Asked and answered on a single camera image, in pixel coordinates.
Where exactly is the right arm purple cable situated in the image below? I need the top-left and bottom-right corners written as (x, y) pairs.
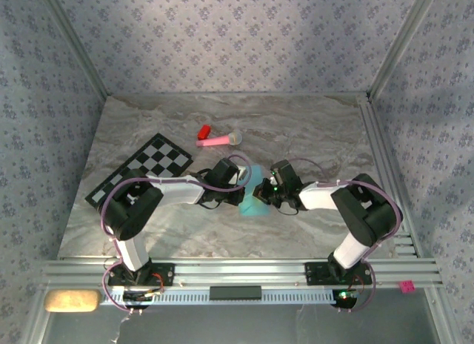
top-left (287, 157), bottom-right (404, 314)

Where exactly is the pink toy microphone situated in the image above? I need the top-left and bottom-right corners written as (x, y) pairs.
top-left (195, 131), bottom-right (244, 148)

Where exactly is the aluminium frame leg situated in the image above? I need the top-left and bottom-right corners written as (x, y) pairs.
top-left (20, 286), bottom-right (51, 344)
top-left (424, 286), bottom-right (460, 344)

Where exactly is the wide aluminium mounting rail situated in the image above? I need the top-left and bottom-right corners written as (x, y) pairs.
top-left (39, 257), bottom-right (444, 290)

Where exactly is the black rectangular box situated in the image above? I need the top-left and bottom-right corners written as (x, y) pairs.
top-left (209, 285), bottom-right (262, 301)

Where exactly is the light blue cloth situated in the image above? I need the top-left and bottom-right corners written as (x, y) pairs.
top-left (236, 165), bottom-right (270, 217)

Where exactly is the aluminium side rail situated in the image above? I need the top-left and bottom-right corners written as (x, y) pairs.
top-left (357, 93), bottom-right (421, 258)

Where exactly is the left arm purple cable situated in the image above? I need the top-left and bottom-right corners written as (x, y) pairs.
top-left (100, 153), bottom-right (253, 315)

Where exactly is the white slotted cable duct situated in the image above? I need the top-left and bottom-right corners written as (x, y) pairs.
top-left (99, 287), bottom-right (356, 306)

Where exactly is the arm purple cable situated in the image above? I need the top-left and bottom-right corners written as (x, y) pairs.
top-left (100, 153), bottom-right (253, 315)
top-left (287, 157), bottom-right (404, 314)

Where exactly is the aluminium frame post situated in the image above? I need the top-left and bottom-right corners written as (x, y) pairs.
top-left (36, 0), bottom-right (112, 100)
top-left (367, 0), bottom-right (444, 100)

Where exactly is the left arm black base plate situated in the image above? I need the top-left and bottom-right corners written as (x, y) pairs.
top-left (107, 262), bottom-right (176, 288)

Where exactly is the beige sponge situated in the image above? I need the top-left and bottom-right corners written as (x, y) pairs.
top-left (43, 288), bottom-right (103, 314)

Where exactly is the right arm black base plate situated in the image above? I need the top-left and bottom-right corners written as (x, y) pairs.
top-left (304, 261), bottom-right (373, 287)

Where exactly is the black white checkerboard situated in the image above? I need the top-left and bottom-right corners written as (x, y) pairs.
top-left (84, 132), bottom-right (195, 211)

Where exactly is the black controller board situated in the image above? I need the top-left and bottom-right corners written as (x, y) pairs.
top-left (331, 288), bottom-right (360, 308)
top-left (121, 290), bottom-right (166, 308)

